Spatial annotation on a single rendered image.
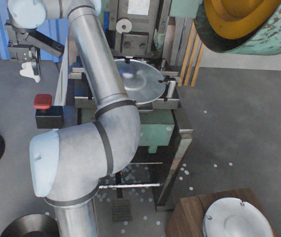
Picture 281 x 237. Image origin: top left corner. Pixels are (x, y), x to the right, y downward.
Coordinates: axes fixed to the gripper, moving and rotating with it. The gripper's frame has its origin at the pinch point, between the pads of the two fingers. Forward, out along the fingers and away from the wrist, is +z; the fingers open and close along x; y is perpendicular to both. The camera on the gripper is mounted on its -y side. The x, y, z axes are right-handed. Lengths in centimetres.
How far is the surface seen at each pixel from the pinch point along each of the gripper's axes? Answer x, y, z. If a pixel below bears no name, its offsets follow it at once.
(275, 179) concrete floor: -9, -141, 85
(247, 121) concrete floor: -63, -144, 86
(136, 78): -11.0, -35.6, 6.7
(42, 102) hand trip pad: 1.8, -0.2, 9.4
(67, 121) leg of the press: -0.5, -8.3, 21.2
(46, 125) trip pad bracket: 3.1, -0.7, 20.0
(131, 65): -20.8, -34.7, 7.3
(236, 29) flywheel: -5, -66, -21
